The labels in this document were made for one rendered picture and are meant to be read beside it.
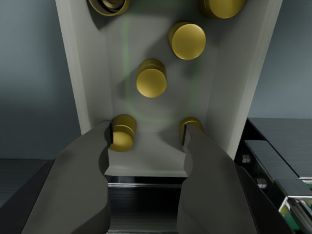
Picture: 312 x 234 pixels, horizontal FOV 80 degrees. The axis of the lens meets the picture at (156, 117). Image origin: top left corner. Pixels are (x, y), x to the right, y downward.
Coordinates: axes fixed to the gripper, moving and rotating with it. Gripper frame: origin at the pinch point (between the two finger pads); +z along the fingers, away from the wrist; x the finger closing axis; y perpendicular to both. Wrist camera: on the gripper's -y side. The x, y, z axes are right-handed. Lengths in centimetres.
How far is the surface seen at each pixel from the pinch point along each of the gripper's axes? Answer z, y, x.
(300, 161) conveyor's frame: 4.3, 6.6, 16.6
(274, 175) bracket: 2.2, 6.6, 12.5
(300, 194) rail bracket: -0.6, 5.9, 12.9
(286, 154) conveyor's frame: 5.4, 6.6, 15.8
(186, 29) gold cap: 8.3, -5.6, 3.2
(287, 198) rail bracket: -0.8, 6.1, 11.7
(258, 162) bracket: 4.1, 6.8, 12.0
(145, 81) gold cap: 8.3, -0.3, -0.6
